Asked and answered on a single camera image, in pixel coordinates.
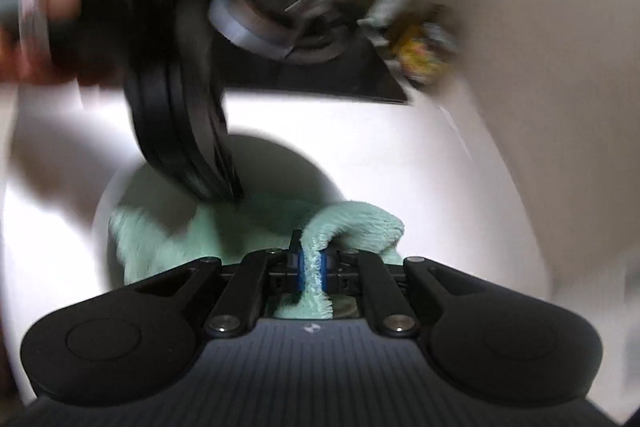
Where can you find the green microfiber cloth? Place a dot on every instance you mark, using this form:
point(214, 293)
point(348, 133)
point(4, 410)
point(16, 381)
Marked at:
point(350, 222)

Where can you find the metal gas burner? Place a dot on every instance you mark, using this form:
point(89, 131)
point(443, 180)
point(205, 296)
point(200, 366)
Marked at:
point(270, 27)

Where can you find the dark oil bottle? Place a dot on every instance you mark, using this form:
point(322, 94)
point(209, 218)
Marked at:
point(427, 14)

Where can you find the yellow label sauce jar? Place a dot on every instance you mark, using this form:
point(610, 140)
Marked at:
point(420, 52)

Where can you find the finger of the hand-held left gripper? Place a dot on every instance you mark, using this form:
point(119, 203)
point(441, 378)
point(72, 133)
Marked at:
point(207, 132)
point(150, 127)

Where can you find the black glass gas stove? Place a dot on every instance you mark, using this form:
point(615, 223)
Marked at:
point(350, 77)

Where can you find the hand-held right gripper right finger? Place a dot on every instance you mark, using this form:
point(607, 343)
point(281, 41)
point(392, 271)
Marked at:
point(325, 272)

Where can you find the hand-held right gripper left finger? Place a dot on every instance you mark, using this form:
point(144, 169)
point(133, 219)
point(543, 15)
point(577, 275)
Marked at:
point(299, 272)

